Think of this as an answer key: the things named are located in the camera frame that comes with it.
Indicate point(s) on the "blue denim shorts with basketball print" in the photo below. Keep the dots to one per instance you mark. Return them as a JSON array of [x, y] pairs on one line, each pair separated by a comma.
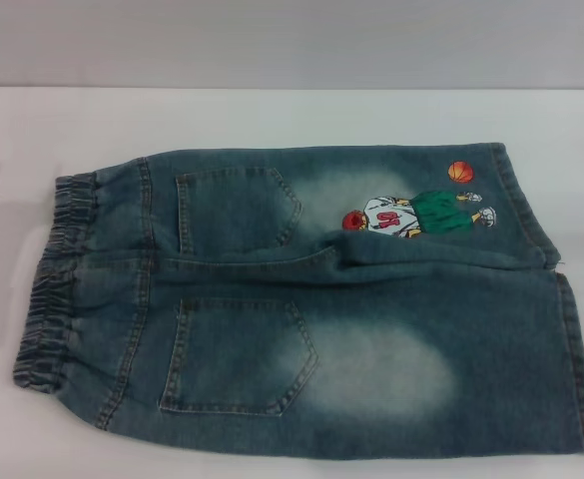
[[281, 319]]

